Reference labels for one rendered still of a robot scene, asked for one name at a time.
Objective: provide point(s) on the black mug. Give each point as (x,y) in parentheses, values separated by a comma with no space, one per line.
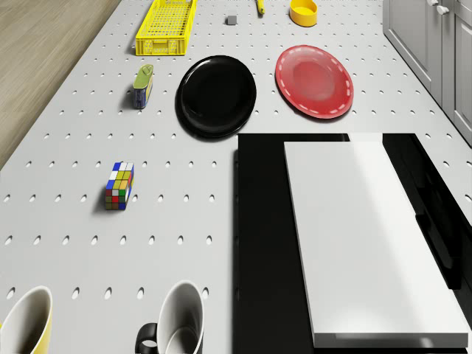
(182,321)

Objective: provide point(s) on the yellow mug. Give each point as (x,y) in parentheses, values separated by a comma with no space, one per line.
(26,324)

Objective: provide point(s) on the red plate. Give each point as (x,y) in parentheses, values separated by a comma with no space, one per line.
(314,82)

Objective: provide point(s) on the banana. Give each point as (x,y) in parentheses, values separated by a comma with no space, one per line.
(260,6)

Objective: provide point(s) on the yellow basket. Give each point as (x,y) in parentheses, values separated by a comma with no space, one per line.
(159,46)

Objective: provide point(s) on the flat-sided can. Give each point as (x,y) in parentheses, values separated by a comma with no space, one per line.
(143,85)

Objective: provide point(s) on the black plate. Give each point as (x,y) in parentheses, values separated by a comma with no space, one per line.
(217,96)

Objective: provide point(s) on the puzzle cube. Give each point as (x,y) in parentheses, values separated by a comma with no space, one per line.
(118,186)

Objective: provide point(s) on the yellow bowl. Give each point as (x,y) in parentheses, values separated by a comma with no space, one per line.
(303,18)

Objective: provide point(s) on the grey cube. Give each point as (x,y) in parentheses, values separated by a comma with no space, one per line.
(231,20)

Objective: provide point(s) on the black stove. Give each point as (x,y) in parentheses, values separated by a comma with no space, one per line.
(350,228)

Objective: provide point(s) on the white cabinet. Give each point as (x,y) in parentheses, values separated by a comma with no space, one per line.
(413,37)

